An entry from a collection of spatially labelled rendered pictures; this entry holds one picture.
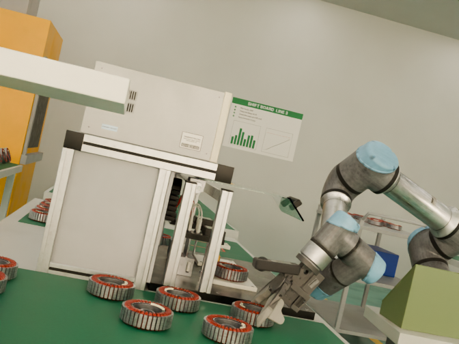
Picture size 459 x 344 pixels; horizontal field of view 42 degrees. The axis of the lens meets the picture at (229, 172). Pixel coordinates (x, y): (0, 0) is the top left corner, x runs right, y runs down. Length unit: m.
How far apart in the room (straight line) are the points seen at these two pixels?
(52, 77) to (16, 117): 4.51
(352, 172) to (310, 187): 5.65
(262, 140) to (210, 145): 5.58
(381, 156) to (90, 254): 0.88
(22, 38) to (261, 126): 3.16
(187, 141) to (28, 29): 3.79
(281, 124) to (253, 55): 0.90
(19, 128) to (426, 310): 4.03
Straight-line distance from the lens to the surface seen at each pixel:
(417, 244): 2.12
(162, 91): 1.70
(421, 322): 1.97
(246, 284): 1.80
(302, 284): 1.53
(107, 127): 1.69
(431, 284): 1.96
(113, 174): 1.57
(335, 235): 1.50
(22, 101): 5.32
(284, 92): 7.37
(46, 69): 0.81
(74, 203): 1.58
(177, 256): 1.60
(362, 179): 1.83
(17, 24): 5.39
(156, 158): 1.55
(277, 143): 7.32
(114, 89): 0.80
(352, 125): 7.62
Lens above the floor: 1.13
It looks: 1 degrees down
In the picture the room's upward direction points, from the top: 13 degrees clockwise
